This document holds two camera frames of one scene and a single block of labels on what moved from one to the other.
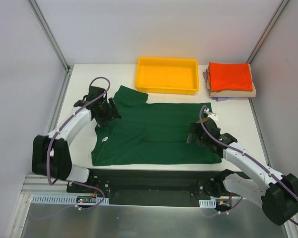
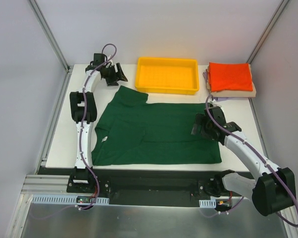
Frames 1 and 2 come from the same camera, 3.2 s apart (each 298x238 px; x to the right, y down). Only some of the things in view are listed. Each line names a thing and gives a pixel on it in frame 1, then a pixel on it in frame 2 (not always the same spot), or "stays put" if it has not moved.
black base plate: x=147 y=187 stays put
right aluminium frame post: x=273 y=21 stays put
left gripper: x=111 y=109 to x=115 y=73
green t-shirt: x=149 y=133 stays put
